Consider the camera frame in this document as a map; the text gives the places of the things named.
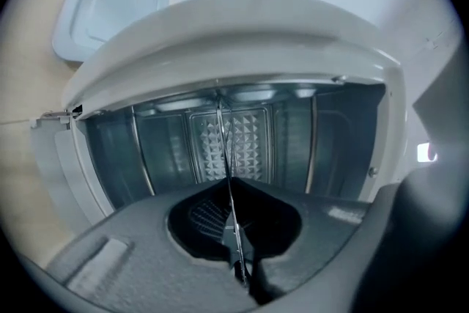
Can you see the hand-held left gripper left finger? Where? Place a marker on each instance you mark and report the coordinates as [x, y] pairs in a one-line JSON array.
[[146, 260]]

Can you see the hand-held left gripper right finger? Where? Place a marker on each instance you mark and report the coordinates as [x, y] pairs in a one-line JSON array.
[[329, 249]]

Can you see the white appliance with window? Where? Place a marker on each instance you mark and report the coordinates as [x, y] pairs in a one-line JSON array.
[[110, 0]]

